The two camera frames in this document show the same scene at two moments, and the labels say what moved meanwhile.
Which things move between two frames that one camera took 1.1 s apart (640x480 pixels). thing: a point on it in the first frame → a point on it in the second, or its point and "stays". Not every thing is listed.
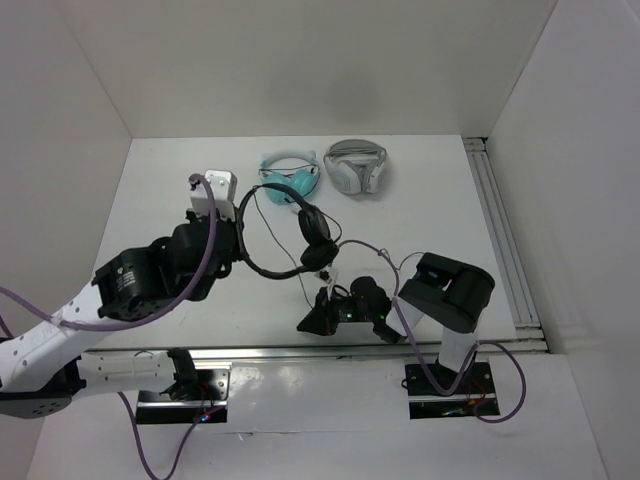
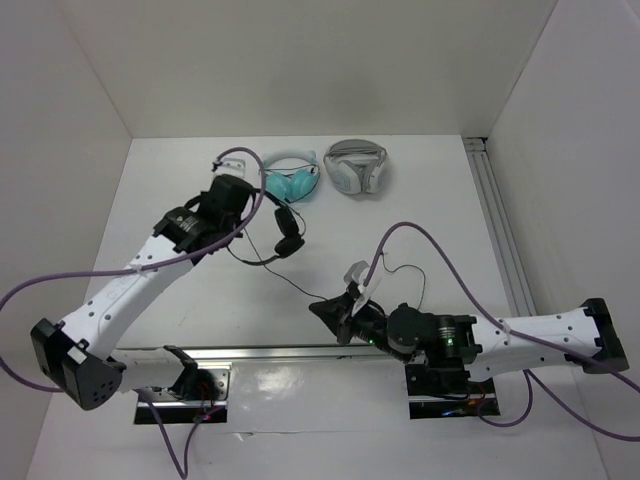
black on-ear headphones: (319, 250) → (289, 241)
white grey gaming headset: (354, 166) stays
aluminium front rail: (368, 350) stays
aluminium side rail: (504, 242) stays
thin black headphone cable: (279, 244) → (324, 298)
